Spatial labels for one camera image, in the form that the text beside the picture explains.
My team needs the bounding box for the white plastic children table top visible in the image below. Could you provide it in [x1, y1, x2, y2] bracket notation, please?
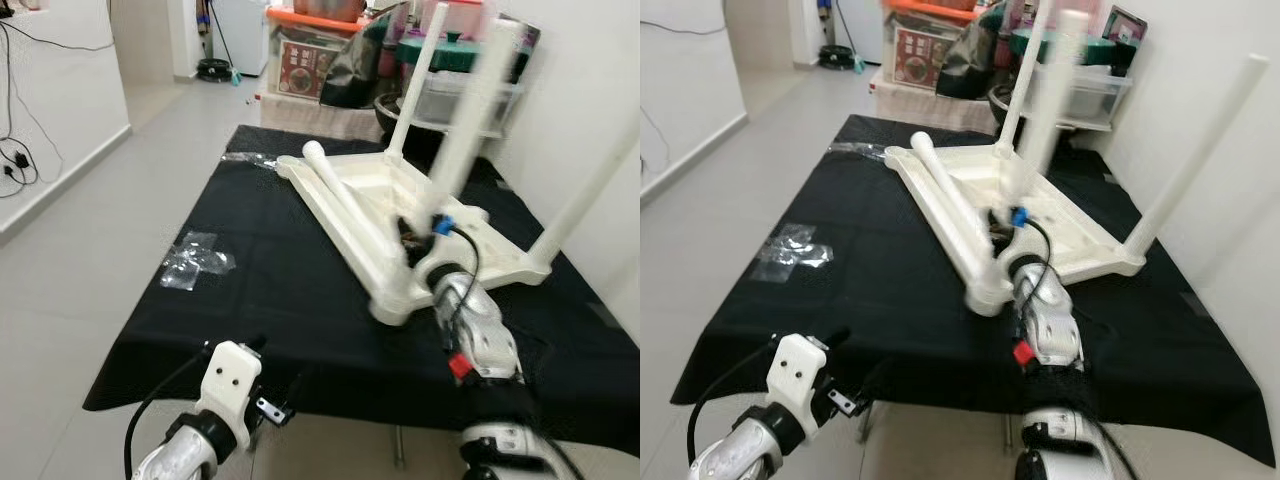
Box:
[883, 143, 1149, 318]
[275, 150, 553, 326]

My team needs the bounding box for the clear tape cross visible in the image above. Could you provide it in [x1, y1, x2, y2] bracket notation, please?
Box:
[752, 223, 834, 283]
[160, 232, 238, 291]

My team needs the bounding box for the beige cloth covered shelf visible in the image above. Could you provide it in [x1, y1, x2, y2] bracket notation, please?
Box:
[870, 80, 1001, 133]
[258, 92, 386, 141]

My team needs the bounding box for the clear plastic storage bin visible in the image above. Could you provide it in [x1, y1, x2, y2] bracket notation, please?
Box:
[1030, 62, 1133, 123]
[410, 70, 526, 131]

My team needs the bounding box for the black plastic bag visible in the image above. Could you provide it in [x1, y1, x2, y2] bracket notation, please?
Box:
[935, 8, 1011, 101]
[320, 15, 401, 109]

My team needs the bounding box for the red printed cardboard box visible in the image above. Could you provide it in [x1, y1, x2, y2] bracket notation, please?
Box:
[893, 28, 956, 91]
[278, 38, 341, 99]

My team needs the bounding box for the mop with blue head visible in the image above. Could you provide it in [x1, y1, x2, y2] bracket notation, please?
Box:
[215, 0, 243, 86]
[838, 0, 866, 73]

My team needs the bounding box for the purple printed box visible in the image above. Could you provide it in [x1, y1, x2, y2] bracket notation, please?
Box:
[1100, 5, 1149, 76]
[505, 15, 541, 81]

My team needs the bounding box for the orange bin lid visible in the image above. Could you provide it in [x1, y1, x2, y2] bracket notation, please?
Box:
[265, 5, 371, 36]
[885, 0, 981, 23]

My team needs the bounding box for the white fridge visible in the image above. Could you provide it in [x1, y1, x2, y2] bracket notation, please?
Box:
[835, 0, 886, 63]
[210, 0, 269, 76]

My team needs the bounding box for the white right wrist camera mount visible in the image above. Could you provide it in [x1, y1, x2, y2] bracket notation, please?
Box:
[985, 195, 1051, 281]
[415, 205, 491, 286]

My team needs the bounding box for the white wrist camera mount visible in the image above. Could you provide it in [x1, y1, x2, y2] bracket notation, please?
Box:
[765, 333, 831, 436]
[195, 340, 263, 451]
[415, 205, 491, 286]
[985, 195, 1051, 281]

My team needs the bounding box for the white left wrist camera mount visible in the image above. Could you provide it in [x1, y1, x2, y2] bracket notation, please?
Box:
[195, 340, 263, 451]
[765, 333, 831, 436]

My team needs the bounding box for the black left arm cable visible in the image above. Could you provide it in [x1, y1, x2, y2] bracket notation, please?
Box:
[123, 345, 216, 476]
[687, 340, 781, 466]

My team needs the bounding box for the black wall cable with charger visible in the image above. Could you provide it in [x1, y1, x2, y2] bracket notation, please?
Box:
[0, 20, 116, 196]

